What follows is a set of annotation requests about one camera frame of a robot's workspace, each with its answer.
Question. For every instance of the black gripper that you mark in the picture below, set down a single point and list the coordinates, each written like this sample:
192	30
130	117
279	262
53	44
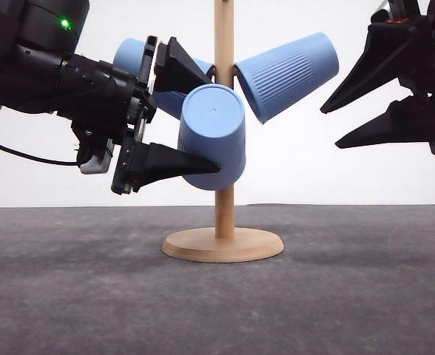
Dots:
395	51
104	103

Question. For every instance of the light blue ribbed cup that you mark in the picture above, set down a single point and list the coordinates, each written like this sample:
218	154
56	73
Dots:
128	55

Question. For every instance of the blue upside-down ribbed cup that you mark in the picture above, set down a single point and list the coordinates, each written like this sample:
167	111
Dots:
274	79

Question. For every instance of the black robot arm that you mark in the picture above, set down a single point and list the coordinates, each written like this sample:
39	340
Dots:
57	25

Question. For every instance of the wooden mug tree stand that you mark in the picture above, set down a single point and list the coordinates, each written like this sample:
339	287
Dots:
224	243

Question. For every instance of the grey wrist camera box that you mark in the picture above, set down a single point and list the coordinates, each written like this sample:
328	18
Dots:
100	162

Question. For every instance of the black camera cable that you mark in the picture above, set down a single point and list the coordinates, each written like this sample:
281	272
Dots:
38	160

